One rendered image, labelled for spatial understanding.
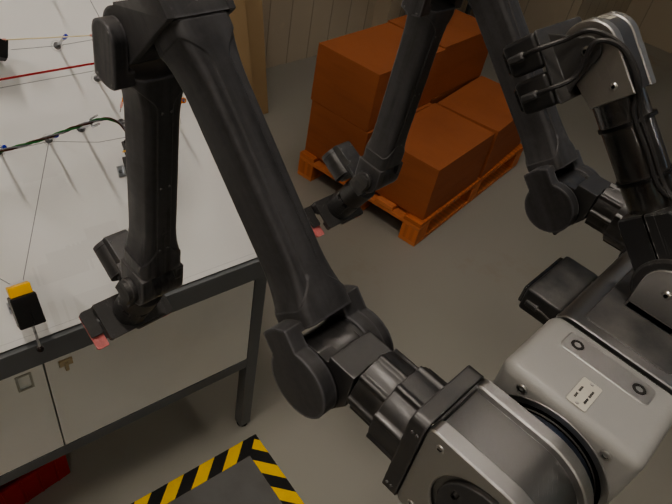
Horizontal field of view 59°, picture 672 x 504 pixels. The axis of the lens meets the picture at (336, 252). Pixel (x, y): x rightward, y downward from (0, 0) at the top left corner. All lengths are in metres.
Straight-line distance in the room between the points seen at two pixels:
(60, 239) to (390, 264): 1.85
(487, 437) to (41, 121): 1.10
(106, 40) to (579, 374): 0.53
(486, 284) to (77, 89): 2.14
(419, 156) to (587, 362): 2.37
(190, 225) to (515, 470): 1.08
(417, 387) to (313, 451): 1.69
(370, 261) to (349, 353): 2.33
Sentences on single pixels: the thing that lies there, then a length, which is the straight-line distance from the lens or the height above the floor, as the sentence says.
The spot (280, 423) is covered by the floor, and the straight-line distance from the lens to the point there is 2.25.
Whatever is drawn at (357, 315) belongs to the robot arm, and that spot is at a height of 1.47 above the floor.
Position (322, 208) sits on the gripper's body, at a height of 1.13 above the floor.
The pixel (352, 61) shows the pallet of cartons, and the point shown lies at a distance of 2.91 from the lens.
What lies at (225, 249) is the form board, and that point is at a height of 0.91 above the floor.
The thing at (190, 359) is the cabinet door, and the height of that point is 0.53.
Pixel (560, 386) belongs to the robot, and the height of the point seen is 1.53.
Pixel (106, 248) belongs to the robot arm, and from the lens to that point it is 0.97.
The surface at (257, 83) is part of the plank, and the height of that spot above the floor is 0.20.
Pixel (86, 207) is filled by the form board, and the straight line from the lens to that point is 1.38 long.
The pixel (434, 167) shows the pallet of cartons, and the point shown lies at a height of 0.45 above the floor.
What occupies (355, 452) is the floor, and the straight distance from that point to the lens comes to 2.23.
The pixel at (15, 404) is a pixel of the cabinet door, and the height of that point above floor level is 0.65.
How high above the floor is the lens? 1.91
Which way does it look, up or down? 41 degrees down
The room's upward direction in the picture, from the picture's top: 12 degrees clockwise
